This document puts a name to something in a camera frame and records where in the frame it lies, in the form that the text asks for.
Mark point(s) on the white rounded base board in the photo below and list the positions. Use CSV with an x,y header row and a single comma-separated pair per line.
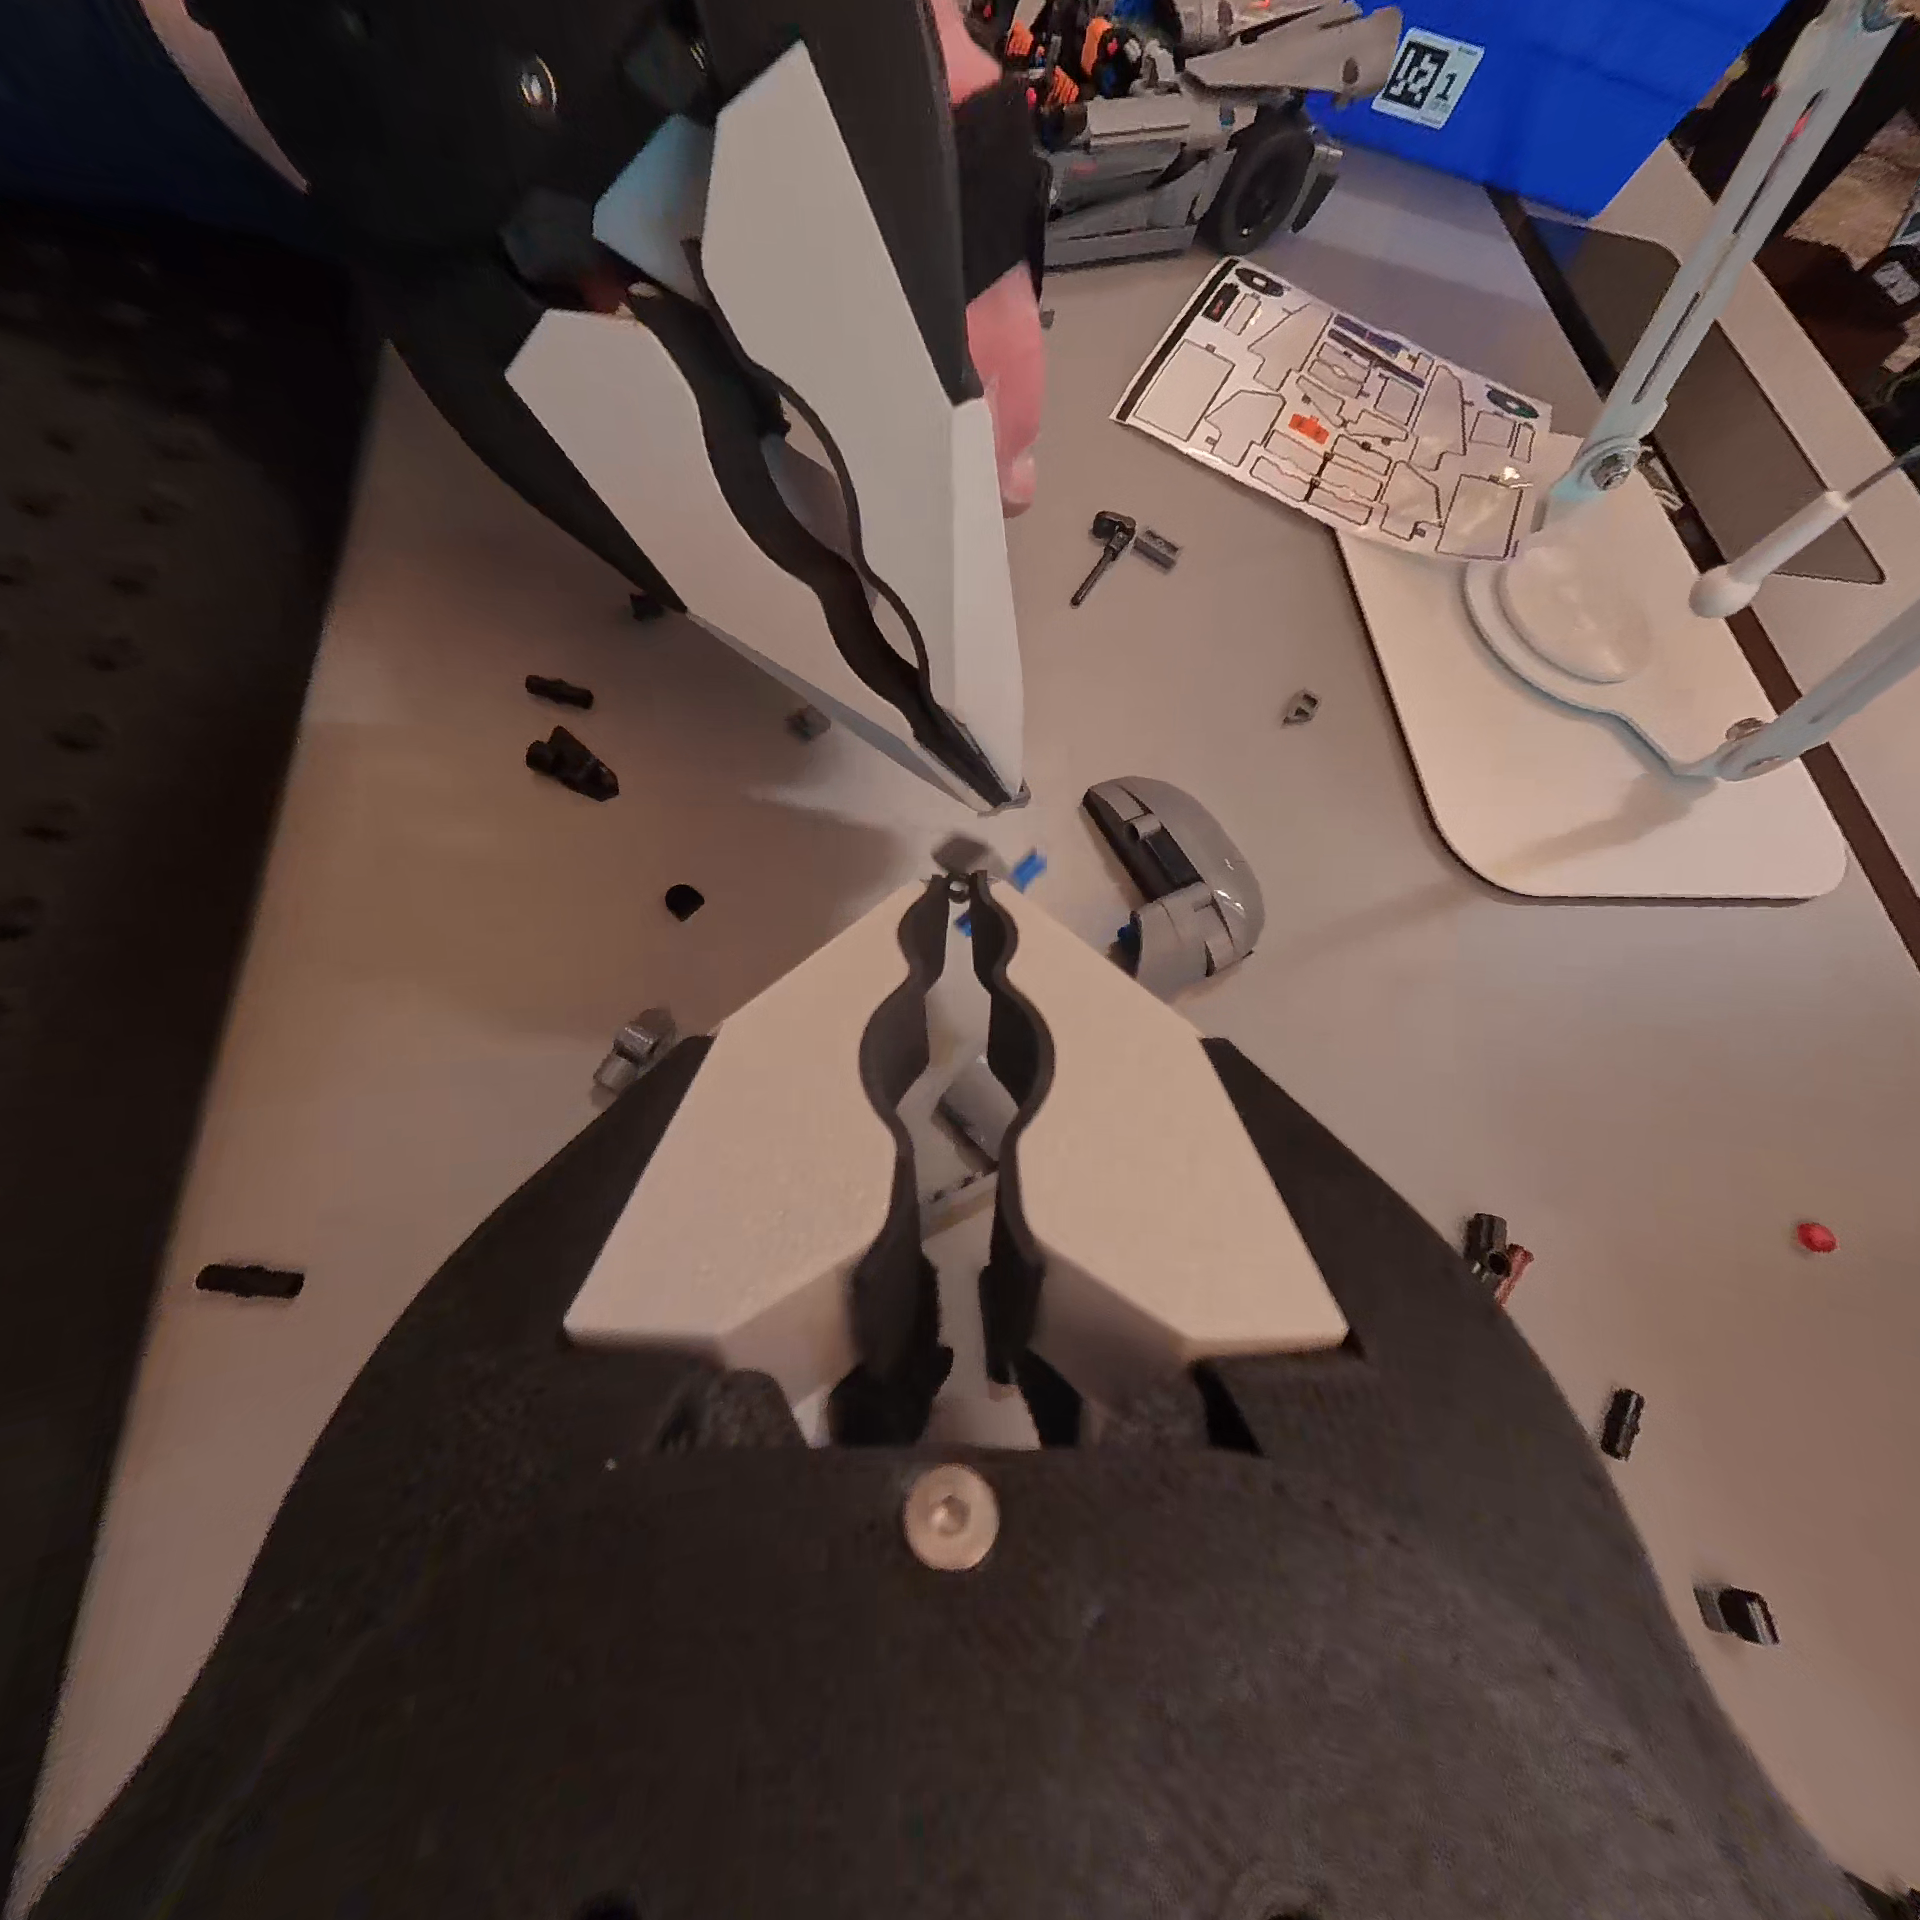
x,y
1575,779

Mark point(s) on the grey piece with blue pin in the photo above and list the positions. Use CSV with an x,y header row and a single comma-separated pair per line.
x,y
968,863

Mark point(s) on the short black lego pin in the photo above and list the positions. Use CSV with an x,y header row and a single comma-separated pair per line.
x,y
1619,1422

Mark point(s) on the blue plastic bin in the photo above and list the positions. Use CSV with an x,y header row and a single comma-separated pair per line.
x,y
1548,105

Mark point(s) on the black wedge lego connector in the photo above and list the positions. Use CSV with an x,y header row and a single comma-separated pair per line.
x,y
569,764

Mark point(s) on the black and grey lego slope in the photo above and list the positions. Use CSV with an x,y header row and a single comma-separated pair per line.
x,y
1735,1614

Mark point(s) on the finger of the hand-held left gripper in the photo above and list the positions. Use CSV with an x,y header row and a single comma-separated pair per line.
x,y
630,436
855,330

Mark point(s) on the black perforated rail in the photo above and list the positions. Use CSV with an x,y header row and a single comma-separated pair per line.
x,y
136,751

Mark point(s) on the dark flat panel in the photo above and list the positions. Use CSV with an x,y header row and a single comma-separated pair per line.
x,y
1727,390

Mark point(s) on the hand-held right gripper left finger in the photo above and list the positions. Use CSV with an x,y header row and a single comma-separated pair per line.
x,y
733,1201

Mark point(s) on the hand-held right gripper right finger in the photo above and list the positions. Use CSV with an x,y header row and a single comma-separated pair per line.
x,y
1184,1201

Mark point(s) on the grey lego plate with holes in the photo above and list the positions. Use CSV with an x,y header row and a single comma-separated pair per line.
x,y
961,1188

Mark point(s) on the black and brown lego connector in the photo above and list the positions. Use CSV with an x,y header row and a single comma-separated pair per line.
x,y
1497,1253

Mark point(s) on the white desk lamp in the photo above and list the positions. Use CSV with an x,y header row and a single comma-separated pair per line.
x,y
1559,630

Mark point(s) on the black lego axle pin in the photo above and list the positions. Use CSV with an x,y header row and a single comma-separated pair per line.
x,y
1102,551

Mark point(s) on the lego sticker sheet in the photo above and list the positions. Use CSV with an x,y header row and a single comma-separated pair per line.
x,y
1318,403

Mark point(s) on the long black lego pin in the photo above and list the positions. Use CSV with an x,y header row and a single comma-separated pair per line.
x,y
249,1282

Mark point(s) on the person's left hand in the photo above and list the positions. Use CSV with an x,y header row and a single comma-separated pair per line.
x,y
1013,390

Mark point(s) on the grey lego car model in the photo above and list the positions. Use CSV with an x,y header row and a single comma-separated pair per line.
x,y
1155,134

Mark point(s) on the silver wedge lego bracket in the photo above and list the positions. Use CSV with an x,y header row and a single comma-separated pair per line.
x,y
634,1046

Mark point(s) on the grey lego wheel arch assembly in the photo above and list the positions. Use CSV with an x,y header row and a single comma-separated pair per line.
x,y
1184,884

